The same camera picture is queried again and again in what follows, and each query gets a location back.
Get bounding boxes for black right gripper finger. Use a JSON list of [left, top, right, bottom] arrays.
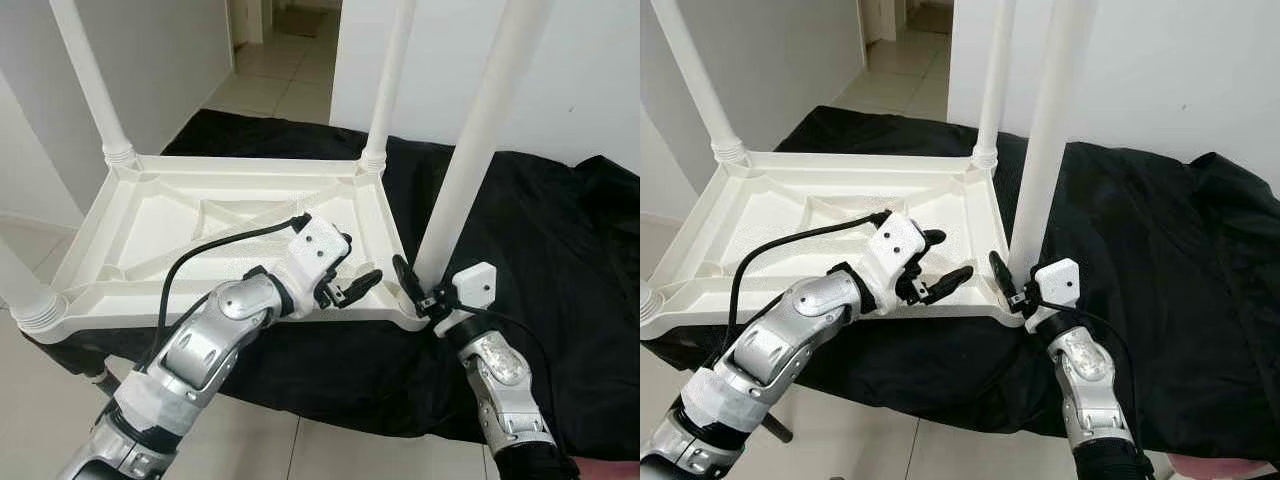
[[392, 254, 426, 309], [988, 250, 1019, 304]]

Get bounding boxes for pale door frame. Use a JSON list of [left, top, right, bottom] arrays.
[[228, 0, 271, 46], [858, 0, 901, 46]]

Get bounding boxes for pink round seat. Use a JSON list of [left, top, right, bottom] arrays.
[[1170, 455, 1280, 480], [570, 458, 641, 480]]

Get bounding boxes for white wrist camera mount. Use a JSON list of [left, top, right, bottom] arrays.
[[858, 212, 929, 316], [433, 262, 498, 336], [275, 215, 351, 321], [1022, 258, 1081, 331]]

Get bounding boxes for white plastic table top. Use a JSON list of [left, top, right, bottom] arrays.
[[10, 150, 426, 346], [640, 150, 1021, 341]]

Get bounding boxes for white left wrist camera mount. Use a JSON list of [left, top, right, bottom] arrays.
[[858, 212, 929, 316], [275, 215, 351, 321]]

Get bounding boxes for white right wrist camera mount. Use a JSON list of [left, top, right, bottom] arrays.
[[1022, 258, 1081, 331], [433, 262, 498, 336]]

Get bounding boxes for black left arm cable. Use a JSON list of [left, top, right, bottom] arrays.
[[728, 210, 893, 361], [150, 212, 313, 371]]

